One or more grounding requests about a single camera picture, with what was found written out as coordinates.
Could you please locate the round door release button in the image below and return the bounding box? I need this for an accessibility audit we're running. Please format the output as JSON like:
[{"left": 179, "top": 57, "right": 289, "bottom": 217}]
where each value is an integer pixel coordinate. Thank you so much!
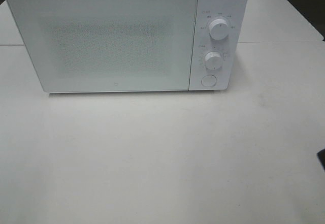
[{"left": 201, "top": 75, "right": 217, "bottom": 87}]

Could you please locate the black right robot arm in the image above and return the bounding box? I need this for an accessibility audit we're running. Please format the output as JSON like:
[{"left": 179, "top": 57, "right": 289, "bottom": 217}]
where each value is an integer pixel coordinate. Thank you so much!
[{"left": 317, "top": 149, "right": 325, "bottom": 171}]

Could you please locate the white microwave oven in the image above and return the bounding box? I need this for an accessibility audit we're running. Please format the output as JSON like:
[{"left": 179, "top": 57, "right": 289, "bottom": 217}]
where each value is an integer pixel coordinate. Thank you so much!
[{"left": 6, "top": 0, "right": 248, "bottom": 93}]

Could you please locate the white microwave door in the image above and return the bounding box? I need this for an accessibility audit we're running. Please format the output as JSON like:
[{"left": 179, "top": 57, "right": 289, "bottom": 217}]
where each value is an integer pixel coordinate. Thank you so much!
[{"left": 8, "top": 0, "right": 197, "bottom": 93}]

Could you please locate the white microwave knob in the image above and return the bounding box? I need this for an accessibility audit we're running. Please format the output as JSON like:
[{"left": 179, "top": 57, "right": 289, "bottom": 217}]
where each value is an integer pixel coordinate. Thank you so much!
[
  {"left": 204, "top": 52, "right": 223, "bottom": 70},
  {"left": 209, "top": 17, "right": 230, "bottom": 40}
]

